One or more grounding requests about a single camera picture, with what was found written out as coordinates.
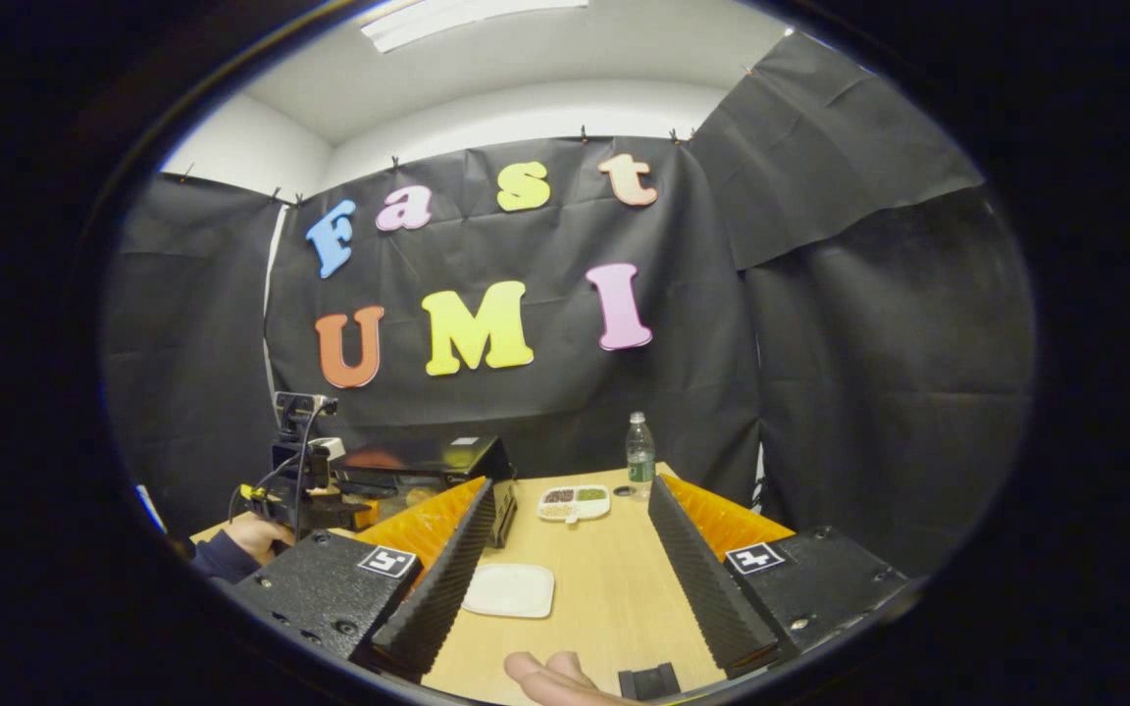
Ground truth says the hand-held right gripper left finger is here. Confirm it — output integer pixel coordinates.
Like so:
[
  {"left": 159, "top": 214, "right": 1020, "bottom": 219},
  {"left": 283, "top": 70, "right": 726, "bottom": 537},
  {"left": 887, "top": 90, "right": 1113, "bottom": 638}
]
[{"left": 222, "top": 477, "right": 499, "bottom": 683}]

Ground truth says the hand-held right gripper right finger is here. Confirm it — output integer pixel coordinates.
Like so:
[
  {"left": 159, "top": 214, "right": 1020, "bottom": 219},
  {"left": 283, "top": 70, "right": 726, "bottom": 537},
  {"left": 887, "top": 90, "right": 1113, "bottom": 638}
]
[{"left": 647, "top": 474, "right": 919, "bottom": 680}]

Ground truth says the black electric oven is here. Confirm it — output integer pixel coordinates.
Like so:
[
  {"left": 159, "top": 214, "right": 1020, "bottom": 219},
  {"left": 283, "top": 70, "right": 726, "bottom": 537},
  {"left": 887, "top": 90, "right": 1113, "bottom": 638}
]
[{"left": 334, "top": 434, "right": 519, "bottom": 548}]

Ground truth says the white square plate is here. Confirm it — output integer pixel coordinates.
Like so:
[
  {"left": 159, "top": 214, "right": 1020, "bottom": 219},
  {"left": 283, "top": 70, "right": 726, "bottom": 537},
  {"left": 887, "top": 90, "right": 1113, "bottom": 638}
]
[{"left": 461, "top": 563, "right": 556, "bottom": 620}]

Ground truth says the clear water bottle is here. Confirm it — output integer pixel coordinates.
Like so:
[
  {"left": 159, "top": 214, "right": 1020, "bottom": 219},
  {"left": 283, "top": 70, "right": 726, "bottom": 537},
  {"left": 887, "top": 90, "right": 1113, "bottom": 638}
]
[{"left": 625, "top": 412, "right": 657, "bottom": 501}]

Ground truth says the white divided snack tray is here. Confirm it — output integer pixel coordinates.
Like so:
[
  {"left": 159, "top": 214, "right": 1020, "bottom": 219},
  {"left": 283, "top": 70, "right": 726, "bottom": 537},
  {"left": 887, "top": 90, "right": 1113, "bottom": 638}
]
[{"left": 538, "top": 484, "right": 612, "bottom": 524}]

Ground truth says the white blue sign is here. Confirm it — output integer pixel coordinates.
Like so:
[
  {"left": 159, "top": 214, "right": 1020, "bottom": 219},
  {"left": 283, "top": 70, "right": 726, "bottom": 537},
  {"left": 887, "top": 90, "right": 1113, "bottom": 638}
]
[{"left": 136, "top": 483, "right": 169, "bottom": 535}]

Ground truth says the long ceiling light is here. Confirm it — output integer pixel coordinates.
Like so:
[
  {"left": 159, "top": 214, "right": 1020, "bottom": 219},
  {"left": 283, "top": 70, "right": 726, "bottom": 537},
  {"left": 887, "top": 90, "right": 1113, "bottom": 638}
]
[{"left": 361, "top": 0, "right": 590, "bottom": 54}]

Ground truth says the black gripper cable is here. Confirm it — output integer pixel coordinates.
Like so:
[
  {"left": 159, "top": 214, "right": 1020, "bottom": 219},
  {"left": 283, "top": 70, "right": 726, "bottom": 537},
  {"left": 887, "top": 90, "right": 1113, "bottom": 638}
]
[{"left": 230, "top": 397, "right": 338, "bottom": 540}]

